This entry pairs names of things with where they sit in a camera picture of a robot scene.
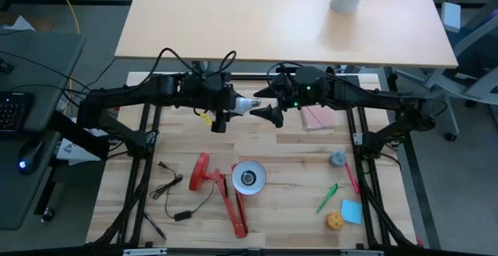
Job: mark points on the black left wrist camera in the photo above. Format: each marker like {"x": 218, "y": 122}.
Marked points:
{"x": 219, "y": 124}

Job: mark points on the grey crumpled ball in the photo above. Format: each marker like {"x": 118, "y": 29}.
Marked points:
{"x": 338, "y": 158}

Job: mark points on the light wooden side table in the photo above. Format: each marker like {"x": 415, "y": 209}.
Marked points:
{"x": 253, "y": 18}

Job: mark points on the white box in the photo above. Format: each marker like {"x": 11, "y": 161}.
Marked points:
{"x": 451, "y": 16}

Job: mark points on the grey office chair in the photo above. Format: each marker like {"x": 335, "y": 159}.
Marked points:
{"x": 467, "y": 81}

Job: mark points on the black keyboard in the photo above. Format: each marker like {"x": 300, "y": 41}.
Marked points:
{"x": 13, "y": 112}

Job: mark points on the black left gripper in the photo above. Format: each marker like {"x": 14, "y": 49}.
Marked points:
{"x": 206, "y": 90}

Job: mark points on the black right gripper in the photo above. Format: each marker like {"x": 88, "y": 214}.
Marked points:
{"x": 307, "y": 86}

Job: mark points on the grey desk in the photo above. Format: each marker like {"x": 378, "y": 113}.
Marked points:
{"x": 43, "y": 65}

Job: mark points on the black pen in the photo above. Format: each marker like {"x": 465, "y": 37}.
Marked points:
{"x": 155, "y": 226}

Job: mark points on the pink pen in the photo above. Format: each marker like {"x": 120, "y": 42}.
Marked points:
{"x": 352, "y": 178}

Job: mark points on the white lightbulb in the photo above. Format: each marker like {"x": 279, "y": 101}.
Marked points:
{"x": 245, "y": 105}

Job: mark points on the yellow tag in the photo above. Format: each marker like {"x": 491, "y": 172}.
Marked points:
{"x": 206, "y": 119}

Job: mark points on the black aluminium table frame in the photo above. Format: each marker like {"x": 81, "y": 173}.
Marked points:
{"x": 137, "y": 193}

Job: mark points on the blue sticky note pad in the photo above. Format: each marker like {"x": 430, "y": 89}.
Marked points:
{"x": 351, "y": 211}

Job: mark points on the red desk lamp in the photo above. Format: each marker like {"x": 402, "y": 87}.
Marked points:
{"x": 233, "y": 201}

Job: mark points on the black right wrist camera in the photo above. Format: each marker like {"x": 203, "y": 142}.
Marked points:
{"x": 284, "y": 83}

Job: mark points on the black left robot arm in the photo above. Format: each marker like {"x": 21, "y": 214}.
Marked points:
{"x": 116, "y": 98}

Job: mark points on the black computer mouse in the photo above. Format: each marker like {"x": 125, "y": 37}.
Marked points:
{"x": 30, "y": 158}

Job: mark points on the pink notebook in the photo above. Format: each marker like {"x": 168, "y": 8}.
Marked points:
{"x": 319, "y": 118}

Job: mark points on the green pen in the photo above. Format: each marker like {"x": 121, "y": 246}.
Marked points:
{"x": 327, "y": 197}

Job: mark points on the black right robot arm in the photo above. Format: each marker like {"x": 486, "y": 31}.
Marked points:
{"x": 373, "y": 100}

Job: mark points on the yellow textured ball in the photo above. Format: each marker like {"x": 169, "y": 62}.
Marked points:
{"x": 335, "y": 221}

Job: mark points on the white paper sheets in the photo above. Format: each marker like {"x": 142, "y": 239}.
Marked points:
{"x": 74, "y": 151}

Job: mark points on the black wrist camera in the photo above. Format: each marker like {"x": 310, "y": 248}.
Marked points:
{"x": 219, "y": 124}
{"x": 284, "y": 83}

